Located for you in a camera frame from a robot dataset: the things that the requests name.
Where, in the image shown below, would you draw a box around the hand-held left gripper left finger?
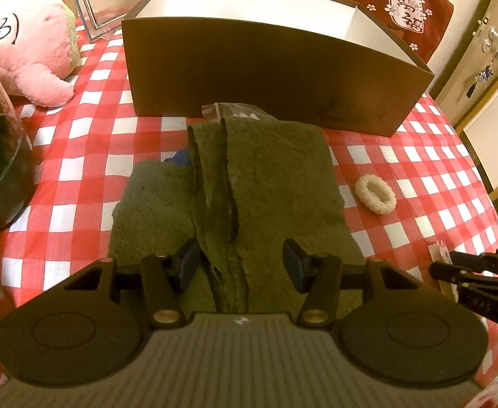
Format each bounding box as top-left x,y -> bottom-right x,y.
64,238 -> 201,330

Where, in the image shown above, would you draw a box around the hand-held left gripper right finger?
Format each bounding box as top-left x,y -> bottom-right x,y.
283,238 -> 422,330

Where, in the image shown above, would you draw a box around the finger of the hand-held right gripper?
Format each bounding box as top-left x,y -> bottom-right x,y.
448,248 -> 498,271
428,261 -> 488,287

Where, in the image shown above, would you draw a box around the grey crinkled cloth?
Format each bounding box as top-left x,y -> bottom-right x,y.
187,117 -> 366,313

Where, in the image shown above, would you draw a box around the bag of cotton swabs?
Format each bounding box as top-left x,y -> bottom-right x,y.
201,103 -> 275,122

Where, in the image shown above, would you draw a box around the brown cardboard box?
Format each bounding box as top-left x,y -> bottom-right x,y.
122,0 -> 434,137

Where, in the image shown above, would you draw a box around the white fluffy scrunchie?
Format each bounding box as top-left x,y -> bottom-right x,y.
355,175 -> 397,214

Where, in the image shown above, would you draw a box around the white wooden chair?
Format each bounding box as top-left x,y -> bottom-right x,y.
455,72 -> 498,200

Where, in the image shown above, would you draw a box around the red checked tablecloth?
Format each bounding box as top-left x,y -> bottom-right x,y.
0,13 -> 498,392

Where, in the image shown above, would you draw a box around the wooden door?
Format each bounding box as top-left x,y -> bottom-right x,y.
427,0 -> 498,115

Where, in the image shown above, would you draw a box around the red cat print cushion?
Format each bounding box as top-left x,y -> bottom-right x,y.
336,0 -> 454,64

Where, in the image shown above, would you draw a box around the pink plush toy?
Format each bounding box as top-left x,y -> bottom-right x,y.
0,0 -> 80,108

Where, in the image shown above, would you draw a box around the metal door handle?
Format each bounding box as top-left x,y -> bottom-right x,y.
478,17 -> 498,57

